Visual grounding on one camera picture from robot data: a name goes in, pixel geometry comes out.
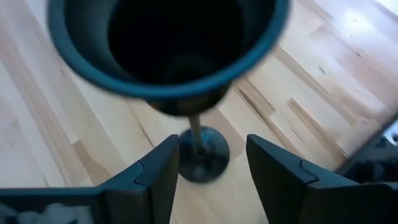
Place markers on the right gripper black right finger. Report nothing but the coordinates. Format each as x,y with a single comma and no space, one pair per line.
311,202

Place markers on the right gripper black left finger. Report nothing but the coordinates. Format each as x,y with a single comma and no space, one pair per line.
124,199

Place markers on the medium black candlestick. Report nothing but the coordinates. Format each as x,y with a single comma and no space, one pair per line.
93,37

